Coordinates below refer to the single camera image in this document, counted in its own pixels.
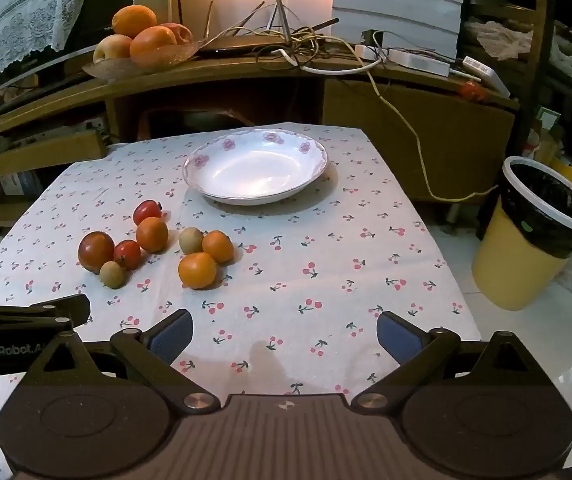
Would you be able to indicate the white flat box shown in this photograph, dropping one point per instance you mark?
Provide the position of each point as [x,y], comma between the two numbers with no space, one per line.
[485,75]

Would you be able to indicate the small red object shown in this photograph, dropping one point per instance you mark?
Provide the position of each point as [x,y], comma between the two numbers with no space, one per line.
[471,90]

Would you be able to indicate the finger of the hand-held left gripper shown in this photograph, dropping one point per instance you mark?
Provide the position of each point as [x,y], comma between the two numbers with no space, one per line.
[41,312]

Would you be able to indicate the large dark red tomato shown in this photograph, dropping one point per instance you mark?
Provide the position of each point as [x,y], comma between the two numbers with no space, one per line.
[96,251]

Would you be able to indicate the white floral plate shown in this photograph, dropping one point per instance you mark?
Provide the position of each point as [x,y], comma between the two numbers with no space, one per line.
[256,167]

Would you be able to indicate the orange mandarin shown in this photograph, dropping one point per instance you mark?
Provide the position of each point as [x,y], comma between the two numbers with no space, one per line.
[152,234]
[218,246]
[197,270]

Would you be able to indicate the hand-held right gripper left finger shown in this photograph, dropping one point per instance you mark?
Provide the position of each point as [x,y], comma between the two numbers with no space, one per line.
[171,336]

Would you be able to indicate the red apple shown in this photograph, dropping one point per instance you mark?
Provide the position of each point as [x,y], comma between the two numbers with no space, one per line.
[182,34]

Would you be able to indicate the small greenish brown fruit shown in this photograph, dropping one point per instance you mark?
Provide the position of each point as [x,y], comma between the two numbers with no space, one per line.
[191,240]
[112,275]

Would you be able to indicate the small red tomato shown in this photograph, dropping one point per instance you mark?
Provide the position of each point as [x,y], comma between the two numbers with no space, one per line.
[147,211]
[128,254]

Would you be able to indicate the black bin liner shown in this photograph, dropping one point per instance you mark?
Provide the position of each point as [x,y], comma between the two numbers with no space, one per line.
[540,210]

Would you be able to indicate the white power strip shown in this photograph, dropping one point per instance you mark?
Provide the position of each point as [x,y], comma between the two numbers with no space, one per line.
[418,62]

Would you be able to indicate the large orange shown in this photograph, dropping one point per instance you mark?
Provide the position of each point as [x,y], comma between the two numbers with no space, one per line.
[133,19]
[153,45]

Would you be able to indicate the white plug adapter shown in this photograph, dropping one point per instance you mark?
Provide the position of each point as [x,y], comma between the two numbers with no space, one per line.
[367,51]

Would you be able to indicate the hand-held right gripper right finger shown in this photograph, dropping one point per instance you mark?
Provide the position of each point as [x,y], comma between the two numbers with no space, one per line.
[398,336]

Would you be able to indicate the woven fruit tray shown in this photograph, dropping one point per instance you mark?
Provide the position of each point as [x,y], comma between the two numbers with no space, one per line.
[116,67]

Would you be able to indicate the black bin white rim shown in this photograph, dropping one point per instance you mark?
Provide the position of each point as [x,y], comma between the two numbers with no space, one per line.
[508,270]

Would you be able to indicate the pale yellow apple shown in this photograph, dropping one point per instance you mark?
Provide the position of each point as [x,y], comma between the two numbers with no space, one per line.
[112,50]

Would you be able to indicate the cherry print tablecloth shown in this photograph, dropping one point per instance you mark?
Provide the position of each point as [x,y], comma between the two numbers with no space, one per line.
[326,260]

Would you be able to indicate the white lace cloth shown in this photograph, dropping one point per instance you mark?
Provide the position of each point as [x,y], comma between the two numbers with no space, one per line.
[16,15]

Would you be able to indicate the wooden shelf unit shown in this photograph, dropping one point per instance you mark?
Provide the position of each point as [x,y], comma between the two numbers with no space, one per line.
[565,35]

